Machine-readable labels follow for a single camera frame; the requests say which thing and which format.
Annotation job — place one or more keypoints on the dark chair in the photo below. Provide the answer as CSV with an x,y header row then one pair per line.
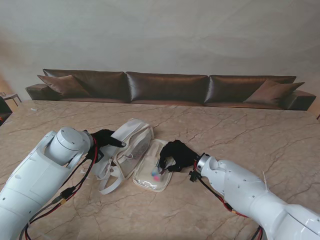
x,y
5,110

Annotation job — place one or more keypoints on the brown leather cushion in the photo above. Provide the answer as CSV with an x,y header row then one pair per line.
x,y
272,93
65,86

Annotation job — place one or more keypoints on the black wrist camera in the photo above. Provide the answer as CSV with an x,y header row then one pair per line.
x,y
193,176
100,156

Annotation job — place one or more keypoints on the brown leather sofa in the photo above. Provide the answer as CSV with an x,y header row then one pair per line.
x,y
166,86

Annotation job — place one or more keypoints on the makeup brush with blue tip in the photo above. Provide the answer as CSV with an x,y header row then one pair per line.
x,y
153,172

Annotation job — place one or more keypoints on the cream fabric cosmetics bag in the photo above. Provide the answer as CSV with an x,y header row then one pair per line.
x,y
132,132

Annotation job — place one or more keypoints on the white plastic scrap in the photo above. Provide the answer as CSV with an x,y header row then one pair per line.
x,y
33,109

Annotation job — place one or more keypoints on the small side table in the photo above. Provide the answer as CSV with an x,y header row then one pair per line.
x,y
11,96

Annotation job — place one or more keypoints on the makeup brush with pink tip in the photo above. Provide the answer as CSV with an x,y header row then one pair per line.
x,y
157,178

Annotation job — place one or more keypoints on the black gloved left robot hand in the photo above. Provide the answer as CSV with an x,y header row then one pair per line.
x,y
105,138

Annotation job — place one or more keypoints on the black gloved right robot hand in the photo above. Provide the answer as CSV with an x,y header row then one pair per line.
x,y
182,156

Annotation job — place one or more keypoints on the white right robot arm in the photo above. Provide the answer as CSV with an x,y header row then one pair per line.
x,y
250,190

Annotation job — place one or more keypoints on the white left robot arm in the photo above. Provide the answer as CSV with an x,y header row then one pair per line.
x,y
32,185

